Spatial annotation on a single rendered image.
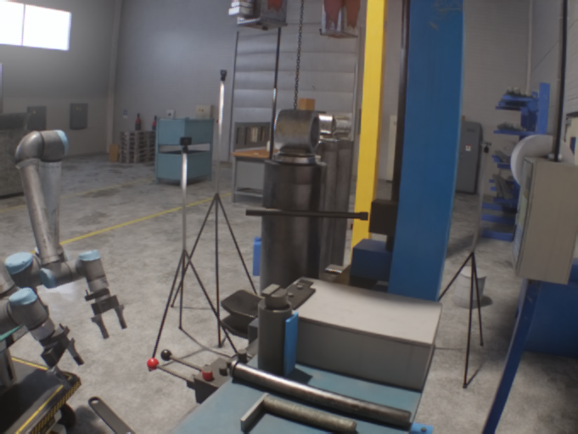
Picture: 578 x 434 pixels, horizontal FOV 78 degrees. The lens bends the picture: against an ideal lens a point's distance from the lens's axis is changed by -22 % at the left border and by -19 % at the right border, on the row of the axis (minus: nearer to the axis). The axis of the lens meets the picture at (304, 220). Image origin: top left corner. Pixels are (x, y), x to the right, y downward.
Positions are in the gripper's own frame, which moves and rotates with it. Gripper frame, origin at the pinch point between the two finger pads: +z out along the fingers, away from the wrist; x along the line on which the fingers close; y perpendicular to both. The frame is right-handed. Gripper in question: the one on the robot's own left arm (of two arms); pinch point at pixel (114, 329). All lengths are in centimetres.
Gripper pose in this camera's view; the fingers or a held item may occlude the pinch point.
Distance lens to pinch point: 184.4
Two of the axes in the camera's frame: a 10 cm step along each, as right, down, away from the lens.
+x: 2.3, -1.0, 9.7
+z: 3.1, 9.5, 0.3
